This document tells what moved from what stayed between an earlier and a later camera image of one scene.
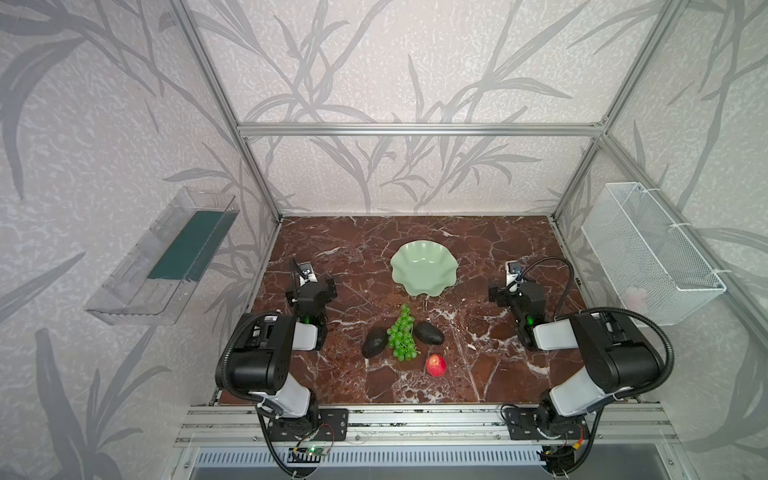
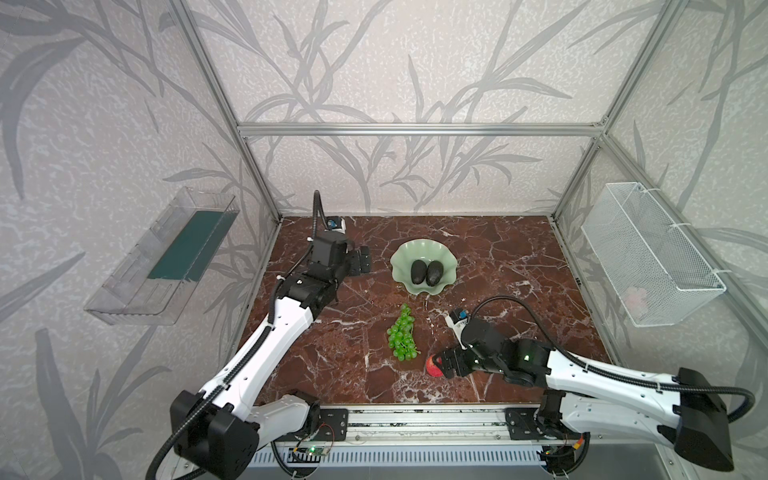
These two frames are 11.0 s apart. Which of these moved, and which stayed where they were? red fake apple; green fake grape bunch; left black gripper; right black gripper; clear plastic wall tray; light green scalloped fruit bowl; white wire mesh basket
Moved: left black gripper; right black gripper
Stayed: green fake grape bunch; clear plastic wall tray; red fake apple; white wire mesh basket; light green scalloped fruit bowl
